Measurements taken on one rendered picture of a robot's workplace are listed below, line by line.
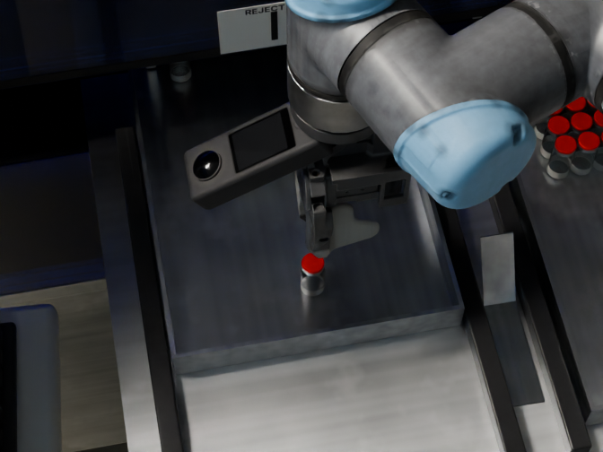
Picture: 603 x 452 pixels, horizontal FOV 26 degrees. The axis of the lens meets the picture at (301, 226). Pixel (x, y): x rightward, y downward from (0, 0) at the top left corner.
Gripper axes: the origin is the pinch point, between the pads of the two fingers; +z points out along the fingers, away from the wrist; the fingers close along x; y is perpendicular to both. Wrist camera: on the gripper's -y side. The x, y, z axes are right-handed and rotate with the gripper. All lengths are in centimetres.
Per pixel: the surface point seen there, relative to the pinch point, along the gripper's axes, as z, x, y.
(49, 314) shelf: 18.1, 5.4, -24.4
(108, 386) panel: 68, 18, -24
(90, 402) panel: 72, 18, -27
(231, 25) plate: -4.3, 19.6, -3.3
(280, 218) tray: 10.3, 7.5, -1.2
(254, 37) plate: -2.1, 19.6, -1.3
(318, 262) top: 5.5, -0.2, 1.0
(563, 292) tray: 10.0, -5.1, 22.9
